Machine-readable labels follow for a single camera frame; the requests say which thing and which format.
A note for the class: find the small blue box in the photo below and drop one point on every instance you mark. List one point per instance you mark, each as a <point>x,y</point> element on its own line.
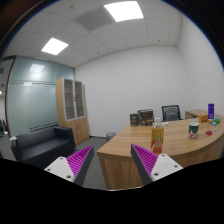
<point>214,124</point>

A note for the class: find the yellow-labelled drink bottle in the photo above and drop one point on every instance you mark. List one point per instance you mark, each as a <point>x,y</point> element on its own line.
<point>157,138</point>

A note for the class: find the wooden side cabinet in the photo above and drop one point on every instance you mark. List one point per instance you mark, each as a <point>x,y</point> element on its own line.
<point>191,114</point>

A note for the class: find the orange-brown cardboard box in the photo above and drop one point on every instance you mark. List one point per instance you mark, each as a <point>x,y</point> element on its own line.
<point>202,118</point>

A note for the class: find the black leather sofa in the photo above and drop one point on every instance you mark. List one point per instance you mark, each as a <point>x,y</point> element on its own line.
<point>43,145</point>

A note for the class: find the large dark brown box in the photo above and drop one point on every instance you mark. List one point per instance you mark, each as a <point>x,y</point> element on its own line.
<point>145,117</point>

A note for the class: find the wooden glass-door cabinet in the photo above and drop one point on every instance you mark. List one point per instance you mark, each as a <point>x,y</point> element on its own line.
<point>71,110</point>

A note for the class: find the small dark brown box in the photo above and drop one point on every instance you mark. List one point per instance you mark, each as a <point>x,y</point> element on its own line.
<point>134,120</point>

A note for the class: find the grey waste bin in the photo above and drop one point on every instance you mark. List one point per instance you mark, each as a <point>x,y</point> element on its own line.
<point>110,136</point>

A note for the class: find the grey ceiling air vent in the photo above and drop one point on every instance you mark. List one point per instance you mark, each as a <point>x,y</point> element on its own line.
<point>94,18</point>

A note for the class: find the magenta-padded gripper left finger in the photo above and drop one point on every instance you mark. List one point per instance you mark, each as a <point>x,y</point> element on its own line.
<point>63,166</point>

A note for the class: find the large square ceiling light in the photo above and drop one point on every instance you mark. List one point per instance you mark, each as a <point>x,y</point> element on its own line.
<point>123,10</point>

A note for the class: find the black mesh office chair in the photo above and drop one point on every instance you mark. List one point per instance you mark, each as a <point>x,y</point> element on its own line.
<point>171,113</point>

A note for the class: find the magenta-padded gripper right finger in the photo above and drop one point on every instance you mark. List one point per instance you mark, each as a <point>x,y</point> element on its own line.
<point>163,165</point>

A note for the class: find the flat round red coaster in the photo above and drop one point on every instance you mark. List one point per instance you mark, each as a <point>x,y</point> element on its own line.
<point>209,132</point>

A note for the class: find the white printed leaflet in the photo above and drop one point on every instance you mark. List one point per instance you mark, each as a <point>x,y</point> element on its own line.
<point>165,123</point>

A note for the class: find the purple upright box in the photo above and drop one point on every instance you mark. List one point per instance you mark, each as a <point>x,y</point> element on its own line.
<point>211,111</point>

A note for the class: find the green and white mug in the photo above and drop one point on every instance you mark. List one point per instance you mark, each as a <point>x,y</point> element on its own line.
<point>193,130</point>

